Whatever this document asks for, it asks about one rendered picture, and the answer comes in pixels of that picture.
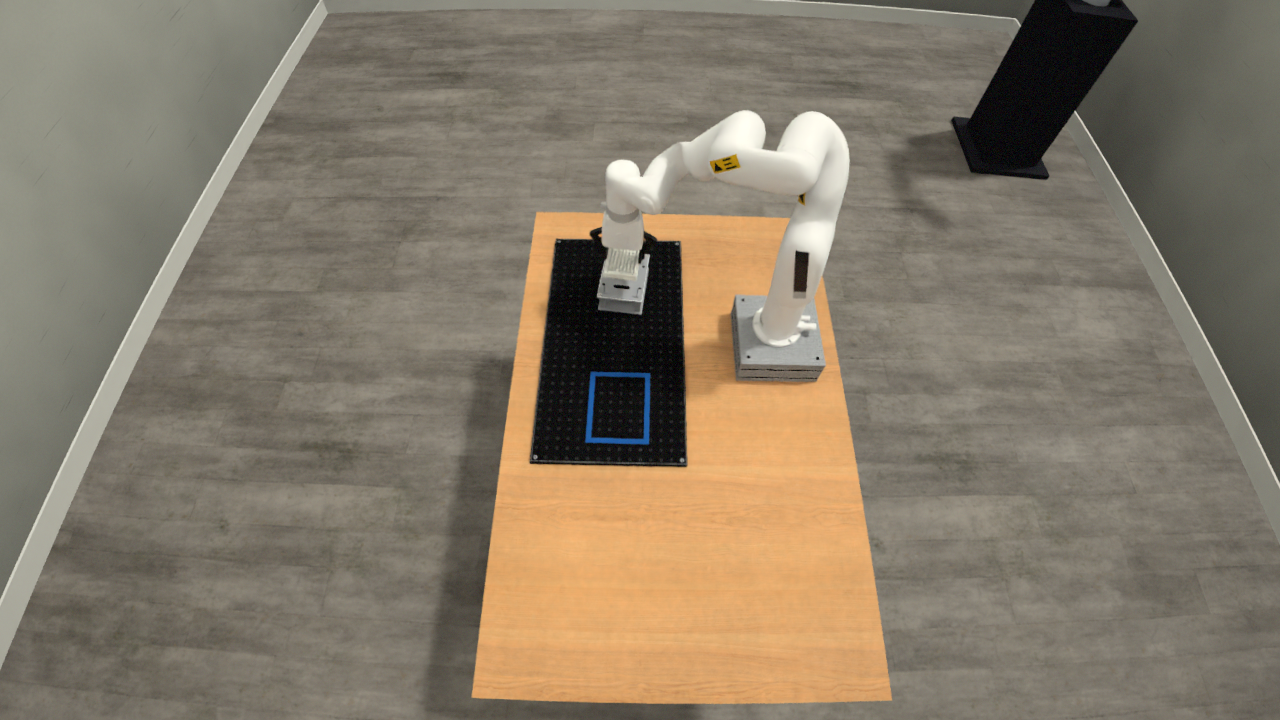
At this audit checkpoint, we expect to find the blue rectangular tape outline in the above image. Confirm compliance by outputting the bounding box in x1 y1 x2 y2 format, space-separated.
586 372 650 445

